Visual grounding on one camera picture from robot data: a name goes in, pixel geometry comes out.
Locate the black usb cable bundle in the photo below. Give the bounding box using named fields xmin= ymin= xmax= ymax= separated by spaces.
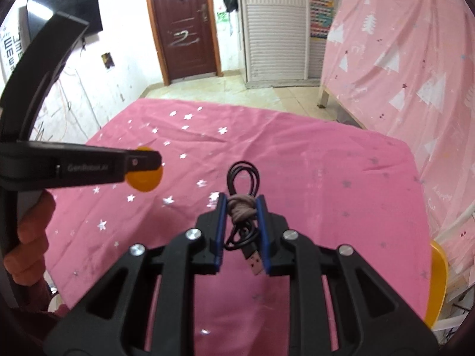
xmin=223 ymin=160 xmax=266 ymax=277

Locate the orange round ball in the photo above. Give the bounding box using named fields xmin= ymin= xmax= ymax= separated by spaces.
xmin=125 ymin=145 xmax=164 ymax=192

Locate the person's red sleeve forearm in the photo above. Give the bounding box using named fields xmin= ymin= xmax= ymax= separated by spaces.
xmin=1 ymin=280 xmax=62 ymax=355

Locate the yellow plastic trash bin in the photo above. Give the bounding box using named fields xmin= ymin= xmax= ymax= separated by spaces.
xmin=424 ymin=240 xmax=449 ymax=328

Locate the person's left hand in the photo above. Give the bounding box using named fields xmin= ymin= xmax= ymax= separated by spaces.
xmin=3 ymin=190 xmax=56 ymax=287

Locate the pink star tablecloth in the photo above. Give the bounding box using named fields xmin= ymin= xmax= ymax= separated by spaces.
xmin=43 ymin=97 xmax=433 ymax=356

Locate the dark red door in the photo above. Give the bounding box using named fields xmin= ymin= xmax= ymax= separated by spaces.
xmin=147 ymin=0 xmax=222 ymax=85

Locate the pink tree-print bed cover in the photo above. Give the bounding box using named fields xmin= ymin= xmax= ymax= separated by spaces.
xmin=322 ymin=0 xmax=474 ymax=238

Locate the white louvered wardrobe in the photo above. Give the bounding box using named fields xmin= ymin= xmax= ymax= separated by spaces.
xmin=239 ymin=0 xmax=320 ymax=88

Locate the black wall television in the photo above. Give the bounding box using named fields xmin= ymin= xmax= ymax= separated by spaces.
xmin=26 ymin=0 xmax=103 ymax=40

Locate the colourful wall poster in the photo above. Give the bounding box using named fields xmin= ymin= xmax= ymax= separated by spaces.
xmin=309 ymin=0 xmax=334 ymax=39

